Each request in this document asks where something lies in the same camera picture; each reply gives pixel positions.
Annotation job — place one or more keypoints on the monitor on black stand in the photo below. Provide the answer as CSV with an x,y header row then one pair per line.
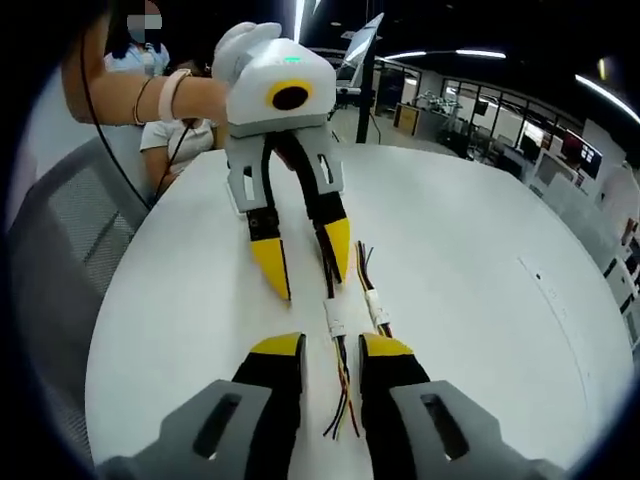
x,y
365,45

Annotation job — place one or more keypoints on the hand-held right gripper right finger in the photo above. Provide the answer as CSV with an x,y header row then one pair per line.
x,y
450,430

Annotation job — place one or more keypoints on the yellow cabinet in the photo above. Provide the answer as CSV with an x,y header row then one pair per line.
x,y
406,117

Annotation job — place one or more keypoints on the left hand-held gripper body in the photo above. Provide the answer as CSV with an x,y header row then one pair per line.
x,y
250,105

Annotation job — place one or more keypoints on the long ceiling light strip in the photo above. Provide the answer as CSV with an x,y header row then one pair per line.
x,y
607,97
440,54

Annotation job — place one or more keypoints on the grey mesh chair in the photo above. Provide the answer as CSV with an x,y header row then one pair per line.
x,y
65,240

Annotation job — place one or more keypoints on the white storage rack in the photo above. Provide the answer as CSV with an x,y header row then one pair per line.
x,y
625,290

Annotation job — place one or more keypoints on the background monitor screens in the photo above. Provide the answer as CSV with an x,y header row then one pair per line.
x,y
582,152

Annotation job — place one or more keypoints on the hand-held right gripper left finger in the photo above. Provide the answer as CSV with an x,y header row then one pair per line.
x,y
200,430

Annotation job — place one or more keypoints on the pink wristband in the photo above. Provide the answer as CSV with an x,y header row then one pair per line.
x,y
172,95

